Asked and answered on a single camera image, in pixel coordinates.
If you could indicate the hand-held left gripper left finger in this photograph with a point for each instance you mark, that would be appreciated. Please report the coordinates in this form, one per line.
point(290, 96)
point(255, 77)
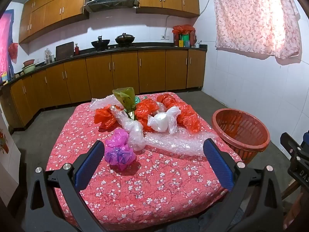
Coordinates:
point(89, 164)

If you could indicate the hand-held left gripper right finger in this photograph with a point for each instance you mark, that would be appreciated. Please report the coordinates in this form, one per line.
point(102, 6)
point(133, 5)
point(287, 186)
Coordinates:
point(217, 166)

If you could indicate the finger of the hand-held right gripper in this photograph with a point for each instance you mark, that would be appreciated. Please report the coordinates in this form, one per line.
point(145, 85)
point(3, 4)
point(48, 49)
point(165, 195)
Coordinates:
point(306, 139)
point(295, 157)

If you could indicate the red plastic basket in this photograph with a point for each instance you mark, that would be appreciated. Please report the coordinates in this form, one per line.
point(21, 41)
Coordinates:
point(241, 130)

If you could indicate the large orange plastic bag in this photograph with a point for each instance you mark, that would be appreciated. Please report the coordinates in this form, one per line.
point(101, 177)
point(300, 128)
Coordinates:
point(189, 118)

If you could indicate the white plastic bag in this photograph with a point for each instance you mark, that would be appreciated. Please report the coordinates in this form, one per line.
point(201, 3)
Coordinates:
point(160, 123)

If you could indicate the green foil wrapper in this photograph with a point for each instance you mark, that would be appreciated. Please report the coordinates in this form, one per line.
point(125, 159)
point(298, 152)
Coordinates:
point(137, 100)

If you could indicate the pink and purple plastic bag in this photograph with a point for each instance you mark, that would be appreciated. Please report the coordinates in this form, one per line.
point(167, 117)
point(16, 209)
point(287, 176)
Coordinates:
point(119, 154)

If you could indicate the wooden stool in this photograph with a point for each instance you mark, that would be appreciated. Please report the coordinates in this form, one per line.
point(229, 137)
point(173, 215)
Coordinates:
point(291, 188)

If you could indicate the clear bubble wrap sheet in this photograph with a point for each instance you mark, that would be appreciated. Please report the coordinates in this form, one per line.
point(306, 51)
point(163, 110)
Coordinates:
point(173, 142)

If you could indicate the long clear plastic bag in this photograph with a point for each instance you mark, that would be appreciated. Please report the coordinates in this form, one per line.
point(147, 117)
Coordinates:
point(135, 133)

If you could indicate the red floral tablecloth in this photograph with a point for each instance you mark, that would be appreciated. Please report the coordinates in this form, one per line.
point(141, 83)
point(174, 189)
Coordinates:
point(157, 186)

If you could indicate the olive green plastic wrapper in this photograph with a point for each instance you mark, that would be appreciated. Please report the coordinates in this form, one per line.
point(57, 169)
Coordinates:
point(125, 98)

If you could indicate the white board with flower print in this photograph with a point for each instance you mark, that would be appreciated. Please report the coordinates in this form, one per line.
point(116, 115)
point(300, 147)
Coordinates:
point(9, 169)

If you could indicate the small clear plastic bag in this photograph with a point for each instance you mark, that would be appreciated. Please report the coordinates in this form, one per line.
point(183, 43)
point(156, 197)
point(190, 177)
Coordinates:
point(161, 107)

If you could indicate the wooden lower cabinets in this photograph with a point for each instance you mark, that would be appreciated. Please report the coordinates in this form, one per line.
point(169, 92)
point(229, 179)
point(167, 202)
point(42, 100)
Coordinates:
point(125, 72)

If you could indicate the green basin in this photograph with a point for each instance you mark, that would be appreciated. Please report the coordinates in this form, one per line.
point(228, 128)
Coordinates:
point(29, 69)

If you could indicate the clear plastic jar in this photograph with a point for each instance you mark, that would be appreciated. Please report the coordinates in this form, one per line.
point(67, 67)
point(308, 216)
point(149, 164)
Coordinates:
point(49, 57)

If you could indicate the red bottle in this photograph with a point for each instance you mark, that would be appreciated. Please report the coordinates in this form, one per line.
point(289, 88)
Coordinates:
point(77, 50)

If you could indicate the dark cutting board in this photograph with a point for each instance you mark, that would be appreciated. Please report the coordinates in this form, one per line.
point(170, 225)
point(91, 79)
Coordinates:
point(64, 50)

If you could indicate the red basin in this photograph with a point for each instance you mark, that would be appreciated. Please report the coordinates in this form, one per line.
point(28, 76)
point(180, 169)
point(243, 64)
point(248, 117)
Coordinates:
point(29, 62)

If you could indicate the black cooking pot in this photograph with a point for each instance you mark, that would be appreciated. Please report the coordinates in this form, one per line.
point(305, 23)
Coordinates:
point(100, 44)

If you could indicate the small colourful box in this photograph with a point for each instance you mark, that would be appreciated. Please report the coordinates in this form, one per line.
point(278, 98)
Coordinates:
point(4, 76)

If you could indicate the white mug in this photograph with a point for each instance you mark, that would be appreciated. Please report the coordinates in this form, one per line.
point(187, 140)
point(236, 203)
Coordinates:
point(197, 45)

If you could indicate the teal box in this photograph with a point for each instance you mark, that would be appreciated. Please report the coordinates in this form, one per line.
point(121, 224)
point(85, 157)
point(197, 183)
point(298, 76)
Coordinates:
point(187, 44)

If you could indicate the yellow box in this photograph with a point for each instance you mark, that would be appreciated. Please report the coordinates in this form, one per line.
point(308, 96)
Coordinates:
point(180, 44)

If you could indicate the pink floral curtain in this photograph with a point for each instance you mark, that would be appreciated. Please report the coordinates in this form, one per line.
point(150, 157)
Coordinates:
point(256, 19)

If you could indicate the black wok with lid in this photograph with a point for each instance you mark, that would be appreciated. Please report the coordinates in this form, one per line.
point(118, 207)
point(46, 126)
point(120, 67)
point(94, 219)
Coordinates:
point(124, 39)

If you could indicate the black kitchen countertop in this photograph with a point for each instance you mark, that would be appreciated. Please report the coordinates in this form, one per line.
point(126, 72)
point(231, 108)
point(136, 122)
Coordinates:
point(149, 47)

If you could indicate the green box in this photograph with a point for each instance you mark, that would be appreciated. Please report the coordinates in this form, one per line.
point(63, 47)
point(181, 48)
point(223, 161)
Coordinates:
point(185, 37)

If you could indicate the red hanging plastic bag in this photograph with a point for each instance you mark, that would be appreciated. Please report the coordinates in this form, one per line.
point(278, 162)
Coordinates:
point(13, 50)

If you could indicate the red bag over canisters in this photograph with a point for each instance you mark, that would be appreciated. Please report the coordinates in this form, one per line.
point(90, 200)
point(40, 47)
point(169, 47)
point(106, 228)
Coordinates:
point(183, 29)

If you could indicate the pink window curtain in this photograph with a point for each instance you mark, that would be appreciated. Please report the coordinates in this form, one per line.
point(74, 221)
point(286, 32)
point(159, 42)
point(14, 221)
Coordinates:
point(6, 43)

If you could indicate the white wall socket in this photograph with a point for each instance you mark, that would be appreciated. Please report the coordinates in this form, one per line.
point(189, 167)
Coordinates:
point(165, 37)

